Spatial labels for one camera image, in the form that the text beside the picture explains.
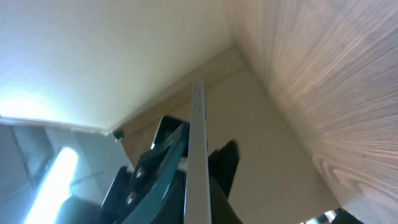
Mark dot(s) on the turquoise screen smartphone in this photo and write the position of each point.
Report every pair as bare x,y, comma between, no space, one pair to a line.
197,208

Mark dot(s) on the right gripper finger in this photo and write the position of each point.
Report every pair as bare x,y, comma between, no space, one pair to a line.
222,166

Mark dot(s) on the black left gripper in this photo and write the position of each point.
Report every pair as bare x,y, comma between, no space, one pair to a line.
140,186

